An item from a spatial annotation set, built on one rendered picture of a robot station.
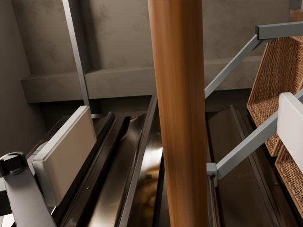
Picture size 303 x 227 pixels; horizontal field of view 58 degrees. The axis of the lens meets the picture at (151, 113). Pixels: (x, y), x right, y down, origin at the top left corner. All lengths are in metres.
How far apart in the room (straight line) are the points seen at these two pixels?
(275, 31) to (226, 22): 2.28
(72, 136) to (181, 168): 0.07
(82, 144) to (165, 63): 0.08
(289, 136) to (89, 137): 0.13
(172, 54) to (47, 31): 3.53
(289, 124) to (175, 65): 0.08
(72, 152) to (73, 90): 3.25
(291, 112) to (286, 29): 0.87
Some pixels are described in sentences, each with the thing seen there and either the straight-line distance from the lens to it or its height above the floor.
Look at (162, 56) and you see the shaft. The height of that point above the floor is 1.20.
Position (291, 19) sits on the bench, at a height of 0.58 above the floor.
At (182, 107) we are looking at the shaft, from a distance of 0.16.
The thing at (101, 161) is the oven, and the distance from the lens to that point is 1.42.
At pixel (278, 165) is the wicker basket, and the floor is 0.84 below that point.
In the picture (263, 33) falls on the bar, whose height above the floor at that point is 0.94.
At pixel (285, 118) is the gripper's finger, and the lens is 0.19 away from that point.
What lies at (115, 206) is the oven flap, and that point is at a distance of 1.12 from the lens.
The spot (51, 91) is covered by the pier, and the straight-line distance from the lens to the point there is 3.53.
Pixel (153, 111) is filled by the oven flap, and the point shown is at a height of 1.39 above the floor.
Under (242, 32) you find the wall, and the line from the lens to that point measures 3.33.
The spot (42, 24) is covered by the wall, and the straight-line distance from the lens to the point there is 3.68.
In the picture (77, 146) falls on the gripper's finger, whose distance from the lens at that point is 0.18.
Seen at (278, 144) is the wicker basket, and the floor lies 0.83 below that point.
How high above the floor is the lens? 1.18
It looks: 9 degrees up
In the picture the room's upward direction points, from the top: 93 degrees counter-clockwise
